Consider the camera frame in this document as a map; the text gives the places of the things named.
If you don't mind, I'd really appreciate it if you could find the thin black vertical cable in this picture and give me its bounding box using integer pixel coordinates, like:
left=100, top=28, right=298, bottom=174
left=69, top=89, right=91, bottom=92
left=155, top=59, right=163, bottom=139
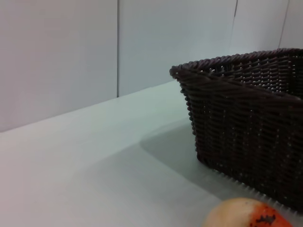
left=230, top=0, right=239, bottom=53

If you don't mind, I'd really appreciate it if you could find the round bun with orange topping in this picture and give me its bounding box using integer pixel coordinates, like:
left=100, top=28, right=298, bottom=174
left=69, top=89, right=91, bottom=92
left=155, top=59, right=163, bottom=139
left=202, top=197, right=294, bottom=227

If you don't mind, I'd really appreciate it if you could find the dark brown woven basket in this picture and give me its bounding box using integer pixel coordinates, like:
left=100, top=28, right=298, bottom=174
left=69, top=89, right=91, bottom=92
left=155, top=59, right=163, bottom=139
left=169, top=48, right=303, bottom=214

